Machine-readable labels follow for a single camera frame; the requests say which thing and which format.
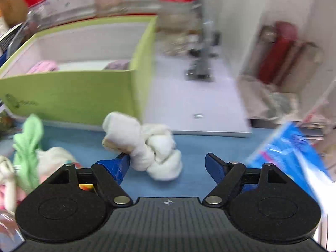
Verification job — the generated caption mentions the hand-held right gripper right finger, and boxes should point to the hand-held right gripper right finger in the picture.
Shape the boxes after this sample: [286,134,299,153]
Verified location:
[203,153,288,207]

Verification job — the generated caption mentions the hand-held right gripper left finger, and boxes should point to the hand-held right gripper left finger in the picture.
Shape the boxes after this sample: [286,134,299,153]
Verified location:
[49,153,134,207]

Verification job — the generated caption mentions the white knotted towel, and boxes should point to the white knotted towel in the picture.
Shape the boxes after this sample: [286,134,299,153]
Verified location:
[102,112,183,181]

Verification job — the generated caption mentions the green cardboard box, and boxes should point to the green cardboard box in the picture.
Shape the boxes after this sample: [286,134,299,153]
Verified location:
[0,15,158,126]

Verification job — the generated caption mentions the light green towel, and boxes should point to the light green towel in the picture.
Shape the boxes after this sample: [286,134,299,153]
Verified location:
[12,114,45,193]

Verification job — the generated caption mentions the white soft cloth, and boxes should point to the white soft cloth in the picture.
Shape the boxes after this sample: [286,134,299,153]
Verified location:
[35,146,77,185]

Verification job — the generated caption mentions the mauve soft cloth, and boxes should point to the mauve soft cloth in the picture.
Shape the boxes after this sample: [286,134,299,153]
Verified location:
[103,59,131,71]

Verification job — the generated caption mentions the blue plastic packet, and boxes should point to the blue plastic packet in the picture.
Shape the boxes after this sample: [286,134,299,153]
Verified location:
[245,121,336,217]

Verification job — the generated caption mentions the clear plastic bag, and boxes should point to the clear plastic bag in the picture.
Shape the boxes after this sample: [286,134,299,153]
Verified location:
[237,75,300,122]

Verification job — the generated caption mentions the white and pink plush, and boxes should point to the white and pink plush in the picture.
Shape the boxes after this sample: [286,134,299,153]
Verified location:
[0,155,20,214]

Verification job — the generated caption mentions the pink sponge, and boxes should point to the pink sponge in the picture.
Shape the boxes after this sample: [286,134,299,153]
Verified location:
[26,60,60,74]

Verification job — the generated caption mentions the red thermos flask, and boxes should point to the red thermos flask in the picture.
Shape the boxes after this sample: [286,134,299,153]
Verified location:
[258,21,299,85]

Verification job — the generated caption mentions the beige thermos flask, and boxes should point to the beige thermos flask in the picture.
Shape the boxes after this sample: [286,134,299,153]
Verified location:
[278,41,324,93]

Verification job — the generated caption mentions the red-lid clear jar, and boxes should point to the red-lid clear jar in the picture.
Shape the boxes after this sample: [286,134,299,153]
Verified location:
[23,0,62,33]

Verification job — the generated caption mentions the large cardboard box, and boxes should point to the large cardboard box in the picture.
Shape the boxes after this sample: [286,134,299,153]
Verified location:
[0,0,30,28]

